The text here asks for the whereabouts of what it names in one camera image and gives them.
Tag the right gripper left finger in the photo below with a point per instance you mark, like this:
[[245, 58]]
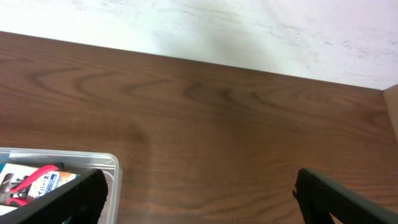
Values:
[[79, 201]]

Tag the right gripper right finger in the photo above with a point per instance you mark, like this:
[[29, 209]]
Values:
[[320, 199]]

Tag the clear plastic container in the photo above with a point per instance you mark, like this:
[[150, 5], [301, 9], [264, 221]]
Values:
[[76, 162]]

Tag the red handled pliers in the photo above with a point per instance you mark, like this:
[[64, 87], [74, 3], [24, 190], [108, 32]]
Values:
[[17, 181]]

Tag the blue white cardboard box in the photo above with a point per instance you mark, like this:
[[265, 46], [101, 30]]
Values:
[[44, 186]]

